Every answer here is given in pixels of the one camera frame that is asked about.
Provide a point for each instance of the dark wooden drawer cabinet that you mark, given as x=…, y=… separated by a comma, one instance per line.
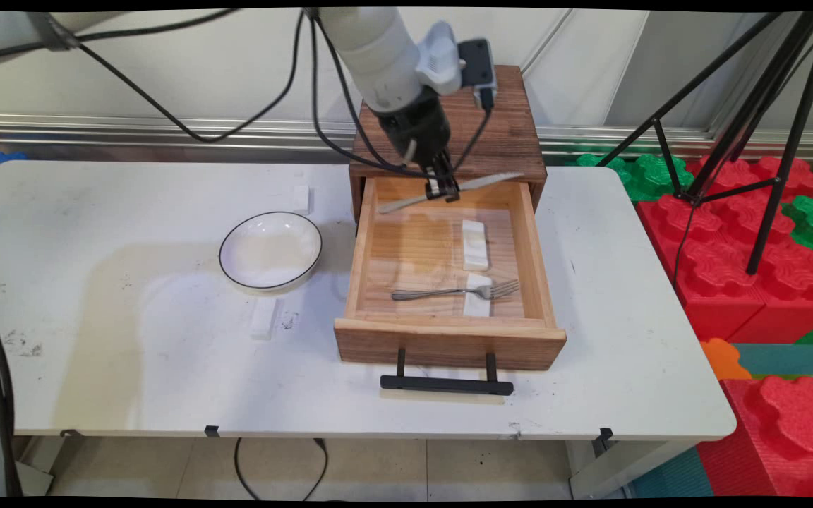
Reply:
x=512, y=134

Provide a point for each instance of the silver table knife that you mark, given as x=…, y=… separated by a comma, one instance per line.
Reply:
x=491, y=180

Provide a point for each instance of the orange foam piece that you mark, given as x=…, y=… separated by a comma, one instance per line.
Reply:
x=723, y=360

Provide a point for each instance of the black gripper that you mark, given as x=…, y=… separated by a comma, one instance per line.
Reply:
x=417, y=130

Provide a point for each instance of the white bowl with black rim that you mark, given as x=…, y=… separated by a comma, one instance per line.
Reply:
x=270, y=250

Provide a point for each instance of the silver fork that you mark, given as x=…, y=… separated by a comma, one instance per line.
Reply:
x=435, y=292

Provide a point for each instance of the white ceramic cutlery rest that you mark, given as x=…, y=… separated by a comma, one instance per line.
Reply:
x=477, y=307
x=263, y=319
x=475, y=247
x=300, y=200

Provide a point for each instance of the white table leg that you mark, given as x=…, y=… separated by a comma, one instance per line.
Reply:
x=618, y=469

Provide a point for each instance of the metal wall rail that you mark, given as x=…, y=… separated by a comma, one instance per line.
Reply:
x=590, y=137

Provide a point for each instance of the black tripod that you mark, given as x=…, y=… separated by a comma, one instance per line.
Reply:
x=792, y=141

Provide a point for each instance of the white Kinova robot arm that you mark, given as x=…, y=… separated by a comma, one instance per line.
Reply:
x=378, y=49

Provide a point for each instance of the light wooden drawer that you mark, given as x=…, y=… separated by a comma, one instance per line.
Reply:
x=413, y=240

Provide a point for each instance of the blue foam block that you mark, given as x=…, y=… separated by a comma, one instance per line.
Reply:
x=1, y=156

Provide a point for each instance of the large red foam block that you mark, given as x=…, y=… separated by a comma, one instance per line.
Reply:
x=724, y=282

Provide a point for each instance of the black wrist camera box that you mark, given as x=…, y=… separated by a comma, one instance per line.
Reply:
x=477, y=67

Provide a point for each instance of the teal foam mat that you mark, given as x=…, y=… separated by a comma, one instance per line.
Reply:
x=787, y=360

